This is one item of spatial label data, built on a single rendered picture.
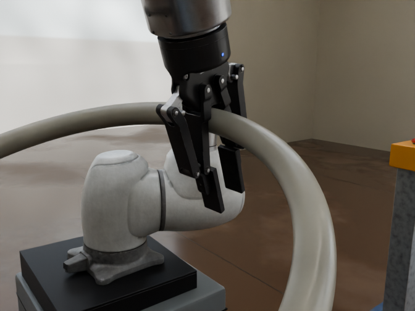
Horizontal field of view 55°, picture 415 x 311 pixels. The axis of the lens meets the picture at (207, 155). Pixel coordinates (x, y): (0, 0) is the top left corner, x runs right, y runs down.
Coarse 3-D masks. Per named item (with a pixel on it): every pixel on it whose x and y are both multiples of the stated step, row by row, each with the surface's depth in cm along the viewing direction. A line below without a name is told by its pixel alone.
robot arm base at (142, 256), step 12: (72, 252) 99; (84, 252) 94; (96, 252) 92; (108, 252) 92; (120, 252) 92; (132, 252) 94; (144, 252) 97; (156, 252) 101; (72, 264) 91; (84, 264) 93; (96, 264) 92; (108, 264) 92; (120, 264) 93; (132, 264) 94; (144, 264) 96; (156, 264) 98; (96, 276) 89; (108, 276) 89; (120, 276) 92
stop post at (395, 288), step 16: (400, 144) 132; (400, 160) 132; (400, 176) 135; (400, 192) 135; (400, 208) 136; (400, 224) 137; (400, 240) 138; (400, 256) 138; (400, 272) 139; (400, 288) 140; (384, 304) 146; (400, 304) 141
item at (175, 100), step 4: (176, 88) 43; (176, 92) 43; (172, 96) 43; (176, 96) 42; (168, 100) 43; (172, 100) 42; (176, 100) 42; (180, 100) 43; (168, 104) 42; (172, 104) 42; (176, 104) 42; (180, 104) 43; (164, 108) 42; (180, 108) 43; (164, 112) 42; (184, 112) 43; (164, 116) 42; (168, 120) 43
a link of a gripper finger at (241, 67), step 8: (240, 64) 48; (240, 72) 49; (240, 80) 49; (232, 88) 50; (240, 88) 49; (232, 96) 50; (240, 96) 50; (232, 104) 51; (240, 104) 50; (232, 112) 52; (240, 112) 51
